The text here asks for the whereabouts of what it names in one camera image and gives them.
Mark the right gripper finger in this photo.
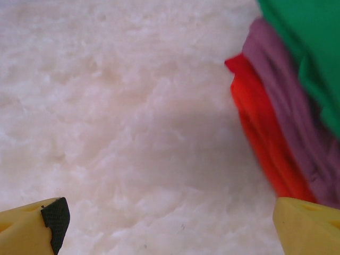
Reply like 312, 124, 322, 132
273, 197, 340, 255

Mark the green t-shirt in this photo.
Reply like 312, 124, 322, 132
256, 0, 340, 139

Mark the red folded t-shirt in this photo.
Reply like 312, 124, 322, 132
224, 53, 318, 204

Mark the mauve folded t-shirt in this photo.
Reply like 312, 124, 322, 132
242, 18, 340, 209

